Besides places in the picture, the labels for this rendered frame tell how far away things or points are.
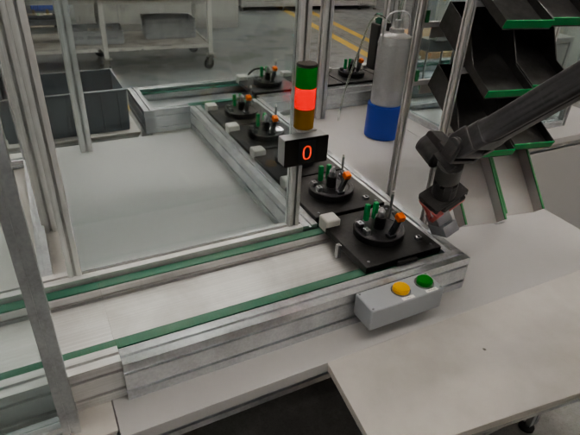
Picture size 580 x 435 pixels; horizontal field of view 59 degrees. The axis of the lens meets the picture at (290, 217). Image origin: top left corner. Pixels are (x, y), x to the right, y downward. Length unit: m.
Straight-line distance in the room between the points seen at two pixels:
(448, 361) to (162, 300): 0.67
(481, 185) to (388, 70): 0.82
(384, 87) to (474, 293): 1.07
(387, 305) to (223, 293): 0.39
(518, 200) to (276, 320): 0.84
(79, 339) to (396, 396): 0.68
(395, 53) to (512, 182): 0.81
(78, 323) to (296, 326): 0.48
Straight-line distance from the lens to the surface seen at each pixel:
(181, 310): 1.22
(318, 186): 1.54
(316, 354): 1.20
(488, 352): 1.31
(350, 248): 1.34
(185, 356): 1.10
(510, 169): 1.65
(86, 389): 1.10
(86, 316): 1.25
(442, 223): 1.32
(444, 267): 1.37
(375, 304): 1.19
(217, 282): 1.29
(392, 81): 2.21
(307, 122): 1.25
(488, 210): 1.54
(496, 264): 1.61
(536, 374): 1.31
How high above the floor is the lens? 1.72
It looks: 32 degrees down
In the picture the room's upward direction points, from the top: 3 degrees clockwise
